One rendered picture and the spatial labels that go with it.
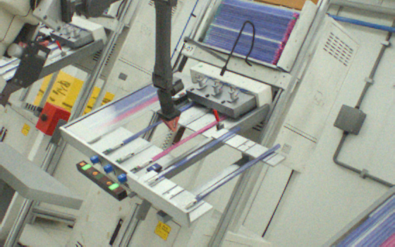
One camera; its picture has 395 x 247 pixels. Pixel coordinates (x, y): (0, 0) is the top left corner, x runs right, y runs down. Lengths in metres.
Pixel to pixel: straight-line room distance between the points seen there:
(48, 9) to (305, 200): 2.69
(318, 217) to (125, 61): 1.66
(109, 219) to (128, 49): 1.35
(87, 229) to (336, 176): 1.82
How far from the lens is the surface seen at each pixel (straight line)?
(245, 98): 2.59
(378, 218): 1.96
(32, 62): 2.06
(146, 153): 2.46
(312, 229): 4.07
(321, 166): 4.14
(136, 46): 3.86
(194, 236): 2.21
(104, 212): 2.92
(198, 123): 2.58
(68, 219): 3.07
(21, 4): 1.97
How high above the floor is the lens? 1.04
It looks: 1 degrees up
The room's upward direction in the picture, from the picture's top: 24 degrees clockwise
